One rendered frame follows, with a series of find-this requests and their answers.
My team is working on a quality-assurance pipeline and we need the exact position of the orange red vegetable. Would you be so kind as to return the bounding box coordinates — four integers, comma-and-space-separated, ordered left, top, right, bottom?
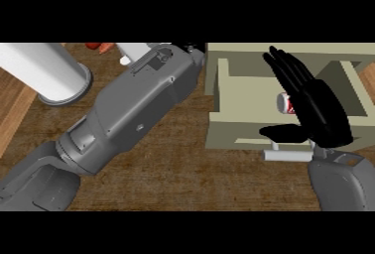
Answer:
84, 43, 117, 55

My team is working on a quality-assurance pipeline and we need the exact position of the large white cylinder container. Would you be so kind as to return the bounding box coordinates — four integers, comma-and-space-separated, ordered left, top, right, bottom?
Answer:
0, 43, 95, 107

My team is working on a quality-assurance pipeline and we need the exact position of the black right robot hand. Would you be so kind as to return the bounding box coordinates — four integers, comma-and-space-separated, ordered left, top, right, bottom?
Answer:
258, 45, 354, 149

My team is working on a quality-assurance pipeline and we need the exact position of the olive wooden cabinet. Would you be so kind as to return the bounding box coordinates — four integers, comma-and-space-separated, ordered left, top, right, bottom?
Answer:
204, 43, 375, 118

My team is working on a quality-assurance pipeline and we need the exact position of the red and silver can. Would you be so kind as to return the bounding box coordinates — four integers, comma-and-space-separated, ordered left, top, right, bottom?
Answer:
276, 91, 297, 115

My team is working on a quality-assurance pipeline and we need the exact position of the small white bottle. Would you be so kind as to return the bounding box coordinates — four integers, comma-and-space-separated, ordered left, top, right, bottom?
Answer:
115, 43, 157, 66

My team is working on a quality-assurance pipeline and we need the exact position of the olive drawer front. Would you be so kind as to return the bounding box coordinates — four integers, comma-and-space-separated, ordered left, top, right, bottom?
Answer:
204, 110, 375, 152

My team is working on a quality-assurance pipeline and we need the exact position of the white drawer handle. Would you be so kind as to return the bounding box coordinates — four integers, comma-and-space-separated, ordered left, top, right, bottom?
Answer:
263, 141, 315, 163

